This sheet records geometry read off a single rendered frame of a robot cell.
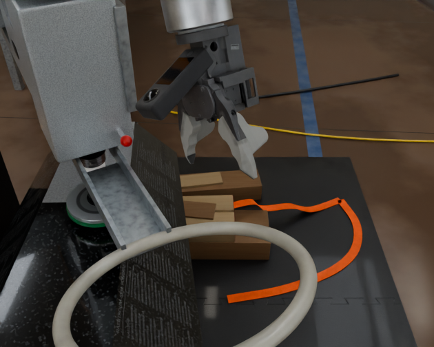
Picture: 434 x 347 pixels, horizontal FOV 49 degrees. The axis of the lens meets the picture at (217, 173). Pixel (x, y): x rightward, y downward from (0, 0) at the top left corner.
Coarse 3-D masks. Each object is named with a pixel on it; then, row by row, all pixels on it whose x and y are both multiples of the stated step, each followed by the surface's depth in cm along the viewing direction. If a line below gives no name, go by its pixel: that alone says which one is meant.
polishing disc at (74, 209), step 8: (80, 184) 158; (72, 192) 155; (80, 192) 155; (72, 200) 152; (80, 200) 152; (72, 208) 149; (80, 208) 149; (88, 208) 149; (72, 216) 148; (80, 216) 146; (88, 216) 146; (96, 216) 146
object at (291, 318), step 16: (192, 224) 111; (208, 224) 109; (224, 224) 108; (240, 224) 106; (256, 224) 105; (144, 240) 108; (160, 240) 109; (176, 240) 111; (272, 240) 100; (288, 240) 95; (112, 256) 104; (128, 256) 106; (304, 256) 88; (96, 272) 100; (304, 272) 84; (80, 288) 94; (304, 288) 79; (64, 304) 88; (304, 304) 76; (64, 320) 84; (288, 320) 73; (64, 336) 79; (256, 336) 70; (272, 336) 70
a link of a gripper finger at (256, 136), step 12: (240, 120) 64; (228, 132) 62; (252, 132) 64; (264, 132) 65; (228, 144) 63; (240, 144) 62; (252, 144) 64; (240, 156) 62; (252, 156) 63; (240, 168) 63; (252, 168) 63
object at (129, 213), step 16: (80, 160) 130; (96, 176) 131; (112, 176) 131; (128, 176) 128; (96, 192) 119; (112, 192) 126; (128, 192) 126; (144, 192) 119; (96, 208) 121; (112, 208) 121; (128, 208) 121; (144, 208) 121; (112, 224) 110; (128, 224) 116; (144, 224) 116; (160, 224) 113; (128, 240) 112
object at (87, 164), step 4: (96, 152) 137; (100, 152) 138; (104, 152) 140; (84, 156) 137; (88, 156) 137; (92, 156) 137; (96, 156) 138; (100, 156) 140; (104, 156) 142; (84, 160) 139; (88, 160) 139; (92, 160) 139; (96, 160) 140; (100, 160) 140; (104, 160) 142; (84, 164) 140; (88, 164) 139; (92, 164) 140; (96, 164) 140; (100, 164) 141
